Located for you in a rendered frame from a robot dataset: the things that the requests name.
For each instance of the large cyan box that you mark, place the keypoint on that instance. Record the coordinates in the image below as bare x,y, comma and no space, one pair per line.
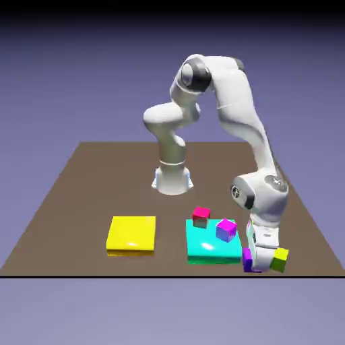
207,246

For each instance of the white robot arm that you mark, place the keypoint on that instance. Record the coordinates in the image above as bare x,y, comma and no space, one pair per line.
237,107

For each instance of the small magenta cube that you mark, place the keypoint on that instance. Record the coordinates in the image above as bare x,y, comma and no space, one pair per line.
226,229

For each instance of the small yellow-green cube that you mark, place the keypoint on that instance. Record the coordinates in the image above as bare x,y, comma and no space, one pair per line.
279,259

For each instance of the small purple cube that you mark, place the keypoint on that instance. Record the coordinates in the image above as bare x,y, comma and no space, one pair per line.
247,260

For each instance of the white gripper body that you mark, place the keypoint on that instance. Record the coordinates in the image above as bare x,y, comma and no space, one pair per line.
262,257

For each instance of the small red cube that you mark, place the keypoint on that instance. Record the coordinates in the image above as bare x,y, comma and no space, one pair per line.
201,215

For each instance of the large yellow box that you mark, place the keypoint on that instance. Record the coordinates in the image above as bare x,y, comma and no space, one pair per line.
131,233

